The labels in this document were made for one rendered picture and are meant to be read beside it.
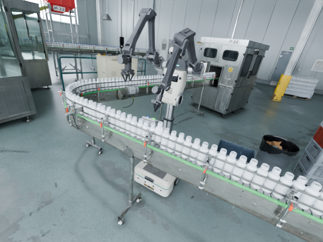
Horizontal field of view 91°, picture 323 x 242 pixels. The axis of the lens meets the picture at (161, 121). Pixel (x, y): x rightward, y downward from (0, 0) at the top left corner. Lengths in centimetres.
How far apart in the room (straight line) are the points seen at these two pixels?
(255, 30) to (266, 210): 1228
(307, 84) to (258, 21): 507
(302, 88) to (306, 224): 936
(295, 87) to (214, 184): 940
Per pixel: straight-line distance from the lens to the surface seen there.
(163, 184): 202
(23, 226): 227
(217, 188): 122
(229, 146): 169
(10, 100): 393
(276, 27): 1305
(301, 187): 118
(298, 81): 1030
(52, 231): 213
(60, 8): 756
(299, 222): 129
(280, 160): 275
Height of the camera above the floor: 172
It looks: 26 degrees down
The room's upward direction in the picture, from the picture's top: 7 degrees clockwise
